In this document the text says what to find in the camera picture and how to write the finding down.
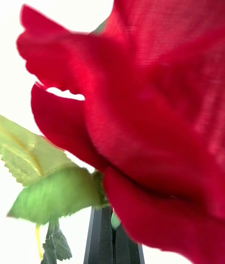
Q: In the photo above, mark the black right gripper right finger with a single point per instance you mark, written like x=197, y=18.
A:
x=127, y=252

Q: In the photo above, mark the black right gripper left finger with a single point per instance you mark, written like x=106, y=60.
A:
x=100, y=238

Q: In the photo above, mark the red rose with green stem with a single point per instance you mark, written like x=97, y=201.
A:
x=152, y=104

